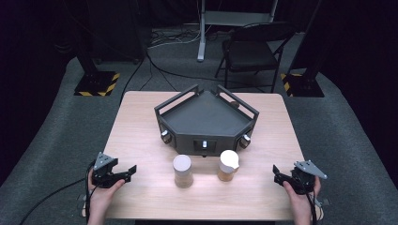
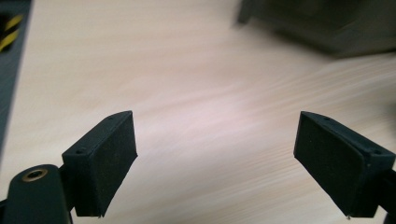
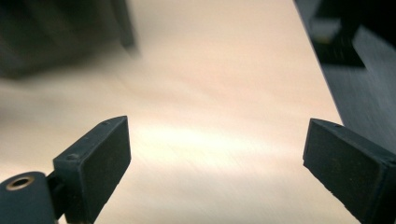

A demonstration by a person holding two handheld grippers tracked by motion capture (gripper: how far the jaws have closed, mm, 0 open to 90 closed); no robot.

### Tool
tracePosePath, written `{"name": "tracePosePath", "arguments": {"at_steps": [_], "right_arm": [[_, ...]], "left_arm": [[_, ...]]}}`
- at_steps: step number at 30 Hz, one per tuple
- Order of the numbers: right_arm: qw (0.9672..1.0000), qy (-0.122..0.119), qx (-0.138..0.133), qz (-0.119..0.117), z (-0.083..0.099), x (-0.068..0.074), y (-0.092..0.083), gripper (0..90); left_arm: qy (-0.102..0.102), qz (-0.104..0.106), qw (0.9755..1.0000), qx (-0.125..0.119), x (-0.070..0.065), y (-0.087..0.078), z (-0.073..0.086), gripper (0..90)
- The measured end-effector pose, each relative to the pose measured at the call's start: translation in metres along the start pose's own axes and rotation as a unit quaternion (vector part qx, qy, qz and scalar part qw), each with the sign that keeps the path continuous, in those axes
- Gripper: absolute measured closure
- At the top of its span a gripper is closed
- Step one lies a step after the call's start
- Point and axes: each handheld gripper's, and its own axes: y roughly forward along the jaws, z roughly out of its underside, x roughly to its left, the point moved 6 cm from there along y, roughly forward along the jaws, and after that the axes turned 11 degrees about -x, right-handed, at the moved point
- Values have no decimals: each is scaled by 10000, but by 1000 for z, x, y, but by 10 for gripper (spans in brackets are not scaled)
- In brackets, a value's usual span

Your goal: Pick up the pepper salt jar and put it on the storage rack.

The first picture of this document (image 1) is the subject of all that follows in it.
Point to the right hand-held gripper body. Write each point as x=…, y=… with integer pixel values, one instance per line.
x=302, y=181

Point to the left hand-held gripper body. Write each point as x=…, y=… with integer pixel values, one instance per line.
x=103, y=175

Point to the spice jar with spout lid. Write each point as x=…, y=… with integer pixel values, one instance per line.
x=227, y=164

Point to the dark grey corner rack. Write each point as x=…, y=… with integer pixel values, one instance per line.
x=206, y=117

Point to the person's right hand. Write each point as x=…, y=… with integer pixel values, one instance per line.
x=298, y=200

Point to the person's left hand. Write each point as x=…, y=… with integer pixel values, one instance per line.
x=103, y=195

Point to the grey tape piece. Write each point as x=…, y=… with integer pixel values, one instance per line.
x=324, y=201
x=81, y=200

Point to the small brown round object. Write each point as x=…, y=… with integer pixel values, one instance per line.
x=234, y=104

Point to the black stand with striped base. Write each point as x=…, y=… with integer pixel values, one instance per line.
x=95, y=82
x=302, y=84

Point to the black folding chair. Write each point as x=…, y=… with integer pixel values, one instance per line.
x=250, y=56

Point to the white metal stand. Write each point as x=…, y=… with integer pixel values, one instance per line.
x=202, y=37

